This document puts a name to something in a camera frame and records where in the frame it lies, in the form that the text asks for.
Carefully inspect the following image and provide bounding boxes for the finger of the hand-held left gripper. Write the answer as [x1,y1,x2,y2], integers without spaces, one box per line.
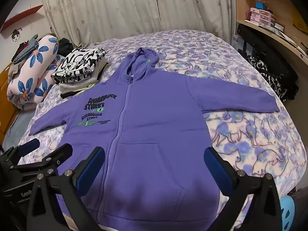
[10,143,73,177]
[0,138,40,167]

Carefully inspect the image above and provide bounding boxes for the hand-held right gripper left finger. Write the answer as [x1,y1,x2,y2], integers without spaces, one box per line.
[26,146,106,231]

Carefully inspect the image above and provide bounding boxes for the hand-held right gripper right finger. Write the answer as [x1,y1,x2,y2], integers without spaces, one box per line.
[203,147,283,231]

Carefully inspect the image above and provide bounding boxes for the purple zip hoodie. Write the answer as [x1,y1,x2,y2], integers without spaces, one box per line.
[29,48,281,229]

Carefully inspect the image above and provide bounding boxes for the grey pillow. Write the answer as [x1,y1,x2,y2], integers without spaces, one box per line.
[2,112,36,147]

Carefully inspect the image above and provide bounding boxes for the orange wooden headboard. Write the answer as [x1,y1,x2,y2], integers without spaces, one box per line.
[0,63,20,140]

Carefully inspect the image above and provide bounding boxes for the purple cat printed blanket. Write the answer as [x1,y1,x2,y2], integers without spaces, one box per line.
[19,30,304,231]

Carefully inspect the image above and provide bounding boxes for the rolled blue floral duvet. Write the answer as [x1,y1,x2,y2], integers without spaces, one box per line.
[7,35,65,105]

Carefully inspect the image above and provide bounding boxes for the beige folded garment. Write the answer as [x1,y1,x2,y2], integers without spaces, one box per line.
[59,61,109,94]

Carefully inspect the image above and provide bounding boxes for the light green folded garment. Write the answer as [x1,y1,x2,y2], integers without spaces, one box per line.
[82,79,101,88]

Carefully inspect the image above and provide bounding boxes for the light blue slipper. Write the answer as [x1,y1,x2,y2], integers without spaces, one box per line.
[280,196,295,231]

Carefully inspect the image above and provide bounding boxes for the black and white printed garment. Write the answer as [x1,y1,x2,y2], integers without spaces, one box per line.
[50,48,108,85]

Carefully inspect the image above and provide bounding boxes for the grey blue jeans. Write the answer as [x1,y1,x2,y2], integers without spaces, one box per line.
[12,34,40,64]

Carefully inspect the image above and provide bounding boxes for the black white-patterned cloth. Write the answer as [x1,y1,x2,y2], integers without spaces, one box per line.
[245,55,299,102]

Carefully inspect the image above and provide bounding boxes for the white box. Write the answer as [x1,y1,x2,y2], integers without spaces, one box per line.
[232,35,243,50]

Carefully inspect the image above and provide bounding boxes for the black bag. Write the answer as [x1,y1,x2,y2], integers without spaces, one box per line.
[237,23,256,53]

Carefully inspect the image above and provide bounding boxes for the wooden desk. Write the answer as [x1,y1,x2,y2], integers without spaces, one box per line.
[234,0,308,77]

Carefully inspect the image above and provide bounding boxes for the stack of pink boxes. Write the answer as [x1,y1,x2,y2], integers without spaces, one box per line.
[245,7,278,27]

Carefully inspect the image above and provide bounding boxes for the cream curtain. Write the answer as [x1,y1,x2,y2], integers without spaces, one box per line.
[40,0,237,47]

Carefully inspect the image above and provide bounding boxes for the face wall sticker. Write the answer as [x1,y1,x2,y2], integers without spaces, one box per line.
[11,28,23,42]

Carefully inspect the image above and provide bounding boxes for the red wall shelf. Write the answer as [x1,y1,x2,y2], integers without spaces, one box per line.
[0,4,44,33]

